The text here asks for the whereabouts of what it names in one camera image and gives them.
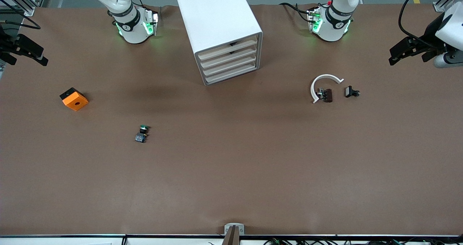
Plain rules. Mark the brown vertical post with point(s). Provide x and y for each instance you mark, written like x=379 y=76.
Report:
x=233 y=237

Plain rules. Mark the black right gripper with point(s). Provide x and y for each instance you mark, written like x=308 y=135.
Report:
x=4 y=44

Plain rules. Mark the orange and black button box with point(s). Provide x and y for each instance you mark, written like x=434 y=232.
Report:
x=75 y=101

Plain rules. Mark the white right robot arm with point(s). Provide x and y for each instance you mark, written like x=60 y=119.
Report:
x=134 y=31

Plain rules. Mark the small black component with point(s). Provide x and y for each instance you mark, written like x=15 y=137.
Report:
x=350 y=91

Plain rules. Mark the brown table mat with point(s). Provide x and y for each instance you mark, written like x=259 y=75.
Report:
x=231 y=165

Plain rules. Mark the white curved plastic piece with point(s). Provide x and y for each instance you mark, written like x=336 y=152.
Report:
x=325 y=76

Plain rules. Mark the green push button switch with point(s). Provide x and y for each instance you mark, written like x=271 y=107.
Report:
x=141 y=133

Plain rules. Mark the grey metal bracket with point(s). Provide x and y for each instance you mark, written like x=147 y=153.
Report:
x=226 y=230

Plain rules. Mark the dark brown metal component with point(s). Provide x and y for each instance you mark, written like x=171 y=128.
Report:
x=327 y=95

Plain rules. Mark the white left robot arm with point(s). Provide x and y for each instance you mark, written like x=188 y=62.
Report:
x=332 y=24

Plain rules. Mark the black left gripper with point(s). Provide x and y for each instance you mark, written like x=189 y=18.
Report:
x=431 y=32

